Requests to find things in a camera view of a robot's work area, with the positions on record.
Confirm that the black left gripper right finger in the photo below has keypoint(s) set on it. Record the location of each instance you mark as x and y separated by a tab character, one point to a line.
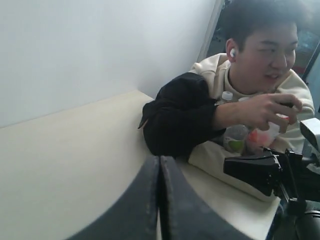
183	214

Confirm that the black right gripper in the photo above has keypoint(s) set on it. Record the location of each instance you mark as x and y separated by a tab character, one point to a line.
299	210

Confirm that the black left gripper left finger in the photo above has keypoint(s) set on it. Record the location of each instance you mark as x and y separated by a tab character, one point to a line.
134	215

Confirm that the pink peach drink bottle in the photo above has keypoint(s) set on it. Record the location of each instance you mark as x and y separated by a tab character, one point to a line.
257	139

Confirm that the lime label clear bottle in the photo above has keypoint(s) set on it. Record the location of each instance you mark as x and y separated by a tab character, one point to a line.
234	137

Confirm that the black sleeved forearm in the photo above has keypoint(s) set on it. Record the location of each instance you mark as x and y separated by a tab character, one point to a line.
183	115

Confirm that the person in cream sweatshirt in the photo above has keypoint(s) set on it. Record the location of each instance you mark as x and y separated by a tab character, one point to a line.
264	34

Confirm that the open bare human hand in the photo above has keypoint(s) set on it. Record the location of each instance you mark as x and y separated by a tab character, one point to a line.
278	108

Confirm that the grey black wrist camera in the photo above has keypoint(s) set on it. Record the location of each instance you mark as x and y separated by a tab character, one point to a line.
310	129

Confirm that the white wireless earbud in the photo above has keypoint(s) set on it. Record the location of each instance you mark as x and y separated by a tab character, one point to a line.
233	53

